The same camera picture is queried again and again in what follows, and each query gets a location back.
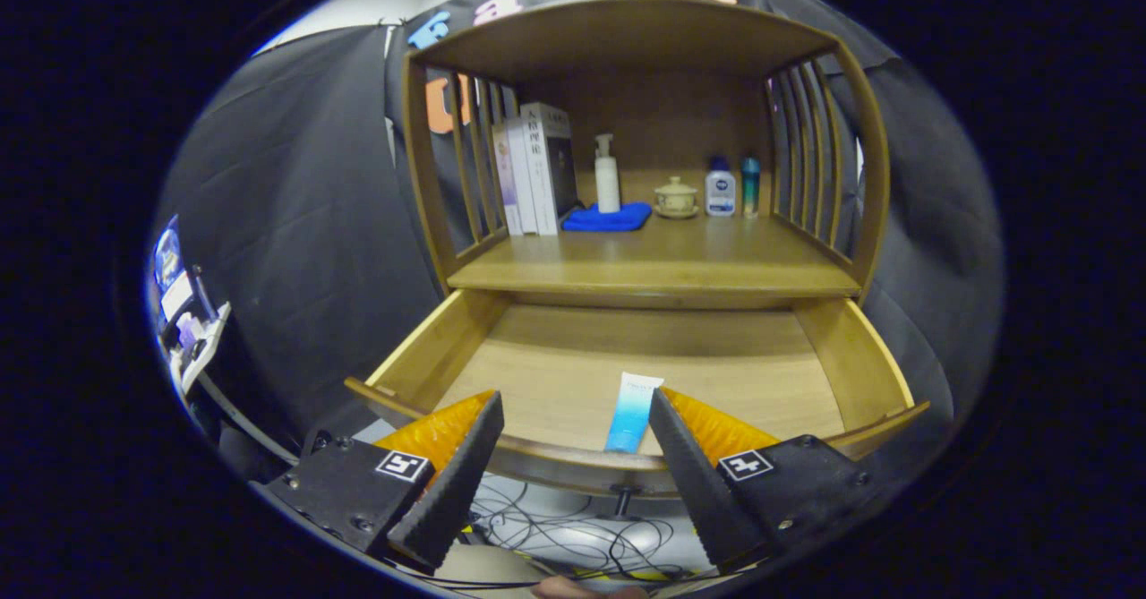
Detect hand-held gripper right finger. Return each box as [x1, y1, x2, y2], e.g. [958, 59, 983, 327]
[648, 387, 874, 573]

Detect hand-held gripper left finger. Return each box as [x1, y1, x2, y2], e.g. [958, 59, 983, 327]
[264, 389, 505, 571]

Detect blue cosmetic tube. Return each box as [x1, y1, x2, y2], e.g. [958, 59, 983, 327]
[604, 372, 665, 454]

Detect wooden drawer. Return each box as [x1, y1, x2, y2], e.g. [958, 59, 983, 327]
[345, 287, 930, 521]

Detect wooden countertop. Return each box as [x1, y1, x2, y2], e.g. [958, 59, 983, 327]
[448, 169, 862, 298]

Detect wooden cabinet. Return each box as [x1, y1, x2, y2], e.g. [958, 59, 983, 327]
[400, 0, 892, 304]

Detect blue cloth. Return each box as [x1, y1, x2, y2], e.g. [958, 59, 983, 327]
[561, 201, 654, 233]

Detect lidded tea bowl with saucer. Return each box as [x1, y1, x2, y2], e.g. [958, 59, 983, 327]
[653, 176, 700, 219]

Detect white lotion bottle blue cap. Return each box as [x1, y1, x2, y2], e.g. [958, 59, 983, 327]
[705, 157, 737, 218]

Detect white pump bottle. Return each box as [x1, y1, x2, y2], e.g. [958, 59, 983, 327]
[594, 133, 621, 214]

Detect pale purple book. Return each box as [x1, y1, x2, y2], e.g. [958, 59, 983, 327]
[492, 124, 523, 236]

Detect white device on stand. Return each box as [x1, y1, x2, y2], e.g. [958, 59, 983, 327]
[148, 216, 232, 394]

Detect white book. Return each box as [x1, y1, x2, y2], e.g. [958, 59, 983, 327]
[504, 117, 538, 236]

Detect book with dark portrait cover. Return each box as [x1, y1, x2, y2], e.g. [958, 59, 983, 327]
[520, 102, 581, 236]

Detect black cables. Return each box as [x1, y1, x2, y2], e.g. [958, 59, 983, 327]
[376, 474, 744, 586]

